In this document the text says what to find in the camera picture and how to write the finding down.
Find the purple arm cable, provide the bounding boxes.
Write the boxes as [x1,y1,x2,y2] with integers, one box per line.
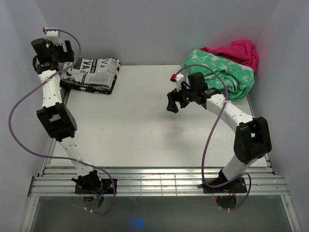
[8,28,116,216]
[175,64,253,211]

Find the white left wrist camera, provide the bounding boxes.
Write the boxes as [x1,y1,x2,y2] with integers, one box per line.
[43,28,62,45]

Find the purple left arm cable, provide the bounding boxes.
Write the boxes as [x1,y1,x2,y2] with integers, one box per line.
[8,28,116,216]

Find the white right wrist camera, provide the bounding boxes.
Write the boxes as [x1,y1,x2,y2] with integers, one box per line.
[170,73,184,91]

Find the pink trousers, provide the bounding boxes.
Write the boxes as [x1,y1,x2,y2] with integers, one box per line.
[200,40,259,72]

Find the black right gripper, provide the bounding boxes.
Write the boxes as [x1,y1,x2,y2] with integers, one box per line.
[166,81,197,113]

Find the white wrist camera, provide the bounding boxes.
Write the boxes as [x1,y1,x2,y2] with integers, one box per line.
[170,73,184,91]
[43,28,62,45]

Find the folded black white trousers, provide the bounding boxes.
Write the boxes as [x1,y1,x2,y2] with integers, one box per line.
[58,61,121,95]

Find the newspaper print trousers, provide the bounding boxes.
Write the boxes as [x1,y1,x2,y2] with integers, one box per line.
[60,57,121,90]

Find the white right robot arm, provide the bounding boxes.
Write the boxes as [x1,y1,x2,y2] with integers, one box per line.
[167,72,272,192]

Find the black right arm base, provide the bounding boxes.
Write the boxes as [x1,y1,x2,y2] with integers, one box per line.
[197,175,247,199]

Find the aluminium rail frame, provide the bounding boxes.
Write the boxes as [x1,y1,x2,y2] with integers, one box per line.
[23,84,301,232]

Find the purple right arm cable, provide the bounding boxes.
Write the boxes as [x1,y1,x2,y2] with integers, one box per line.
[175,64,253,211]

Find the green white tie-dye trousers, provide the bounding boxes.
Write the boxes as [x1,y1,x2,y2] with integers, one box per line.
[181,49,254,100]

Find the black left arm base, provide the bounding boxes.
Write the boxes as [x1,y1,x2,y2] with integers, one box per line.
[71,173,118,194]

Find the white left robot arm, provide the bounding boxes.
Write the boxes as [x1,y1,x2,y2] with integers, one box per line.
[31,38,102,193]

